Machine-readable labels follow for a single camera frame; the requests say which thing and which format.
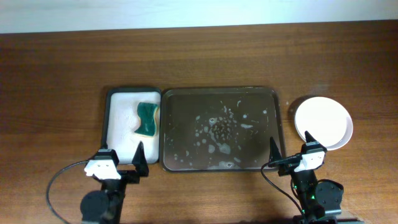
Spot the pink white plate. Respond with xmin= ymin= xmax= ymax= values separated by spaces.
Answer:
xmin=294 ymin=96 xmax=353 ymax=151

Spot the yellow green sponge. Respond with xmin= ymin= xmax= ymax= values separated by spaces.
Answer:
xmin=134 ymin=102 xmax=159 ymax=137

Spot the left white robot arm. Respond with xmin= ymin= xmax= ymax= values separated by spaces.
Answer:
xmin=80 ymin=142 xmax=149 ymax=224

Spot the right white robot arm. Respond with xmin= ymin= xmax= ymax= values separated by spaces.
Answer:
xmin=261 ymin=131 xmax=362 ymax=223

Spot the small white foam tray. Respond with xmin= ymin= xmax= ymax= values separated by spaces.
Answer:
xmin=101 ymin=87 xmax=161 ymax=165

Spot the dark brown serving tray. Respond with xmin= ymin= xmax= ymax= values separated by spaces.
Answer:
xmin=159 ymin=87 xmax=286 ymax=172

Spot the right black cable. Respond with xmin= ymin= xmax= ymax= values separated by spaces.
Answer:
xmin=260 ymin=161 xmax=307 ymax=218

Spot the black cable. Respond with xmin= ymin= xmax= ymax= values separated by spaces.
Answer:
xmin=45 ymin=159 xmax=91 ymax=224
xmin=260 ymin=161 xmax=307 ymax=218

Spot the left black cable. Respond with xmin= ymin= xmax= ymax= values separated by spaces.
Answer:
xmin=45 ymin=159 xmax=91 ymax=224

